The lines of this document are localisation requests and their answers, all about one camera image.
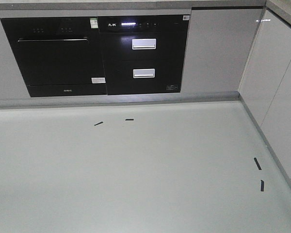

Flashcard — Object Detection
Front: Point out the grey side cabinet door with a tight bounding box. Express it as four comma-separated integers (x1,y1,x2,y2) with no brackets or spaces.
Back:
239,10,291,178

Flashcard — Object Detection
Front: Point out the green energy label sticker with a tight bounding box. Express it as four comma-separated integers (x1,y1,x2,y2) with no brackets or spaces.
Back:
90,17,98,29

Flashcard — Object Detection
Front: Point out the black disinfection cabinet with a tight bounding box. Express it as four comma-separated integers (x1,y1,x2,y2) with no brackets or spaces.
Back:
98,15,190,95

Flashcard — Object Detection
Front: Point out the black built-in dishwasher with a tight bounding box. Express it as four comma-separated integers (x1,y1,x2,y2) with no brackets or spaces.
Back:
1,17,107,97

